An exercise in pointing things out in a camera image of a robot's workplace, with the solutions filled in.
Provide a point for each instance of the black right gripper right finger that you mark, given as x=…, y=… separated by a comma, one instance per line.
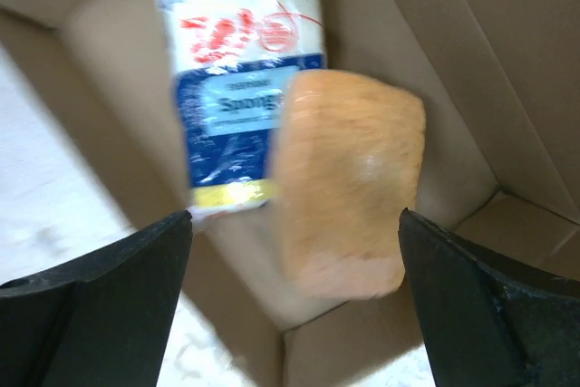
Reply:
x=487, y=319

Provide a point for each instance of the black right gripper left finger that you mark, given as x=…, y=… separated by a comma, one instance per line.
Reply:
x=102, y=319

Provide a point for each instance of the orange sponge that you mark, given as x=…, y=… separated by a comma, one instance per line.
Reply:
x=346, y=162

